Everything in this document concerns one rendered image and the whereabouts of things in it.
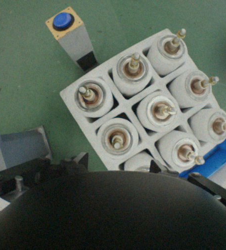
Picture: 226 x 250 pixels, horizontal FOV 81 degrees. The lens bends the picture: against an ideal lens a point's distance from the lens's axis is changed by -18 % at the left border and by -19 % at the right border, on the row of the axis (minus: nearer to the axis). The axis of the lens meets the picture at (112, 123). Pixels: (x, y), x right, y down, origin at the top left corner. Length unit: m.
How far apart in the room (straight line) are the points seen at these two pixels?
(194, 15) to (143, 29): 0.30
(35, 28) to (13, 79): 0.27
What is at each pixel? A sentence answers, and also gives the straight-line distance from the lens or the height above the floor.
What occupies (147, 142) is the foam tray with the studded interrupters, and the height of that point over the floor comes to 0.18.
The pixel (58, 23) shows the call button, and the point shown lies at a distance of 0.37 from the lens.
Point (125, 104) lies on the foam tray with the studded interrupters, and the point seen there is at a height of 0.18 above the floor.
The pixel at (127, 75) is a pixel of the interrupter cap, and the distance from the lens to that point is 0.38.
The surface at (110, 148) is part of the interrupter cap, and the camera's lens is 0.37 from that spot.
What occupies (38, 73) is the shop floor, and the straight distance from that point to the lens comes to 0.73.
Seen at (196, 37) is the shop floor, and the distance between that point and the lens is 0.80.
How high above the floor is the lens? 0.61
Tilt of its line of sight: 87 degrees down
